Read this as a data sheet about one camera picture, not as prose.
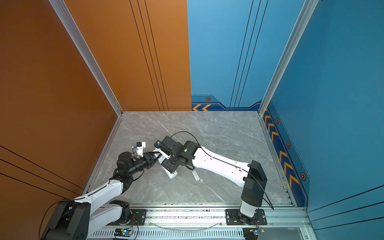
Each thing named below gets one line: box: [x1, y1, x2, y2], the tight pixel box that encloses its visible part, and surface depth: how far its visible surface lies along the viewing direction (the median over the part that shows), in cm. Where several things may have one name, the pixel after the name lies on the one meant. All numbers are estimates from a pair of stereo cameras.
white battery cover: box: [192, 170, 200, 181], surface depth 89 cm
